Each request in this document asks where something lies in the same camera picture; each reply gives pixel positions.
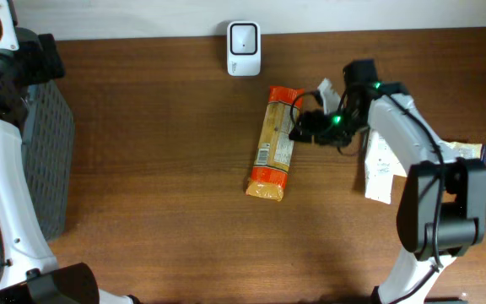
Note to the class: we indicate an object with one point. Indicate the white barcode scanner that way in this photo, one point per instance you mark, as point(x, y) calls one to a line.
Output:
point(244, 48)

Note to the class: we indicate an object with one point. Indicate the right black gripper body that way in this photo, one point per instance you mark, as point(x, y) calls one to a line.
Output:
point(335, 127)

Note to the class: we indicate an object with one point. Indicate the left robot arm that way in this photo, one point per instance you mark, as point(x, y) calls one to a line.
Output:
point(29, 271)

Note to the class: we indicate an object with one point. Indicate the orange biscuit packet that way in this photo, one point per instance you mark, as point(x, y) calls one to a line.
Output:
point(270, 169)

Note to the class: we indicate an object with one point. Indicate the white cream tube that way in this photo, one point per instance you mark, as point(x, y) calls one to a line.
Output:
point(380, 167)

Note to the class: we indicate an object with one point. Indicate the grey plastic mesh basket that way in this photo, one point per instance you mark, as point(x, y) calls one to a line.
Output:
point(47, 150)

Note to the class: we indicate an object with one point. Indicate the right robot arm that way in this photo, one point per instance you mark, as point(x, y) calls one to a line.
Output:
point(442, 212)

